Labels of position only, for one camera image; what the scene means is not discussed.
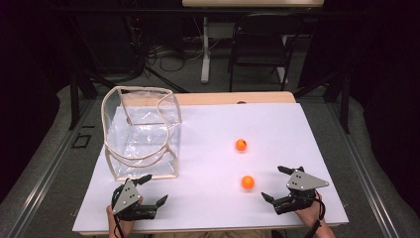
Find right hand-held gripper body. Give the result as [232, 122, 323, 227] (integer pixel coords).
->
[272, 166, 331, 216]

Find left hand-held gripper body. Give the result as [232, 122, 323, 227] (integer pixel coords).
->
[111, 178, 158, 222]

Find plain orange ball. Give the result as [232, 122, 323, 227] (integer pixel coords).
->
[241, 175, 256, 190]

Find clear plastic bag beige trim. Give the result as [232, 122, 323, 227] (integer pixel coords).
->
[100, 85, 183, 182]

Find orange ball with dark mark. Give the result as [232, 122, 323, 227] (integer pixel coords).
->
[235, 138, 249, 153]

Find person's left hand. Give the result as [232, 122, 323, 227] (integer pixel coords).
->
[106, 197, 145, 238]

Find person's right hand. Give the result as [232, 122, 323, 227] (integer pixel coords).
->
[292, 194, 327, 230]

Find white board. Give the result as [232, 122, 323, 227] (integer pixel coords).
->
[71, 102, 350, 233]

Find person's beige trousers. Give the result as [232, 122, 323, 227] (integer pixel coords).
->
[145, 230, 273, 238]

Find black metal stand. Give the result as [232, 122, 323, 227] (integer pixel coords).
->
[293, 70, 352, 135]
[67, 65, 115, 131]

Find dark curtain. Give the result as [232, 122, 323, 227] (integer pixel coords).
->
[0, 0, 62, 204]
[348, 0, 420, 210]

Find black folding chair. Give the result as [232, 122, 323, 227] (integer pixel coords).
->
[227, 13, 305, 93]

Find white desk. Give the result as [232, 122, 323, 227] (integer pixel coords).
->
[181, 0, 325, 84]

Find left hand-held gripper cable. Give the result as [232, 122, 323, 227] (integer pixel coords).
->
[111, 186, 127, 238]

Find hand-held gripper cable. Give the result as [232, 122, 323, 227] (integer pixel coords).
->
[111, 186, 127, 238]
[304, 192, 327, 238]

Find right hand-held gripper cable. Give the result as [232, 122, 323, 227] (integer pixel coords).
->
[304, 192, 327, 238]

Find metal floor rail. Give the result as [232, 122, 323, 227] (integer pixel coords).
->
[3, 98, 98, 238]
[325, 101, 402, 238]

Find bundle of floor cables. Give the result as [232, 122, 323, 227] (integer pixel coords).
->
[127, 16, 207, 82]

